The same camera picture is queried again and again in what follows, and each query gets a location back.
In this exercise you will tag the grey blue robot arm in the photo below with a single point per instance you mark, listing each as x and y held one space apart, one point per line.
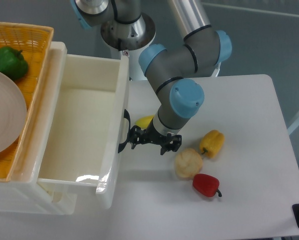
168 72

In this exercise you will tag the yellow banana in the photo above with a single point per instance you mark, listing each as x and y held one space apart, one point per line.
143 122

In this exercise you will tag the yellow bell pepper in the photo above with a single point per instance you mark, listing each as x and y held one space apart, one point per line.
211 143

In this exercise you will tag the yellow plastic basket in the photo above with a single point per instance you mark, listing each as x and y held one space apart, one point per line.
35 41

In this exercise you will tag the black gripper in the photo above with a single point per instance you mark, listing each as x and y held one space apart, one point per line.
150 135

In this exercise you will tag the beige round plate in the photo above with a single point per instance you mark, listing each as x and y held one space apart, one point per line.
13 112

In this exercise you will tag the white drawer cabinet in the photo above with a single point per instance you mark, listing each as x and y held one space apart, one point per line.
23 194

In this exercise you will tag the green bell pepper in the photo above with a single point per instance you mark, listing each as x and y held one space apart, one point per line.
12 63

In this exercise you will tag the beige bread roll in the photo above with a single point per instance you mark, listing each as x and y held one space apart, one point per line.
188 163

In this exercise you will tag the red bell pepper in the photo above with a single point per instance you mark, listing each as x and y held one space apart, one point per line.
207 185

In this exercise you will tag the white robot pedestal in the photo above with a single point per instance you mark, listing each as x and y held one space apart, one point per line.
134 65

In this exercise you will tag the white drawer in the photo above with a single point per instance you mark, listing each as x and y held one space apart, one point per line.
81 155

